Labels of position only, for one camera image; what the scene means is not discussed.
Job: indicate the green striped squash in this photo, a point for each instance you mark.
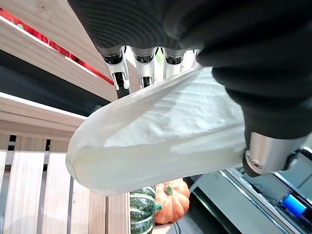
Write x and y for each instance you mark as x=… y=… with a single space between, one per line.
x=142 y=210

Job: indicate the white napa cabbage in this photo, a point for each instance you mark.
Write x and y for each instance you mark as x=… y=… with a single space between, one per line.
x=156 y=136

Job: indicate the small blue lit screen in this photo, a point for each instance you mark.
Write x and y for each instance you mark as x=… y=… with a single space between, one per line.
x=294 y=204

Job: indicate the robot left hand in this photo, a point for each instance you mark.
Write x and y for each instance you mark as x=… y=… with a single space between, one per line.
x=219 y=36

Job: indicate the orange pumpkin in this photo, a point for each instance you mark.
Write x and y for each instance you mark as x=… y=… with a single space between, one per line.
x=173 y=202

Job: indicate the wooden shelf with red strip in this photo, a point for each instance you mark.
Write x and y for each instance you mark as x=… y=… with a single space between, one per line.
x=48 y=44

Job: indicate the wooden slatted crate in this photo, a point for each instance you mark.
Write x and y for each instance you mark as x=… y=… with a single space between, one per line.
x=48 y=170

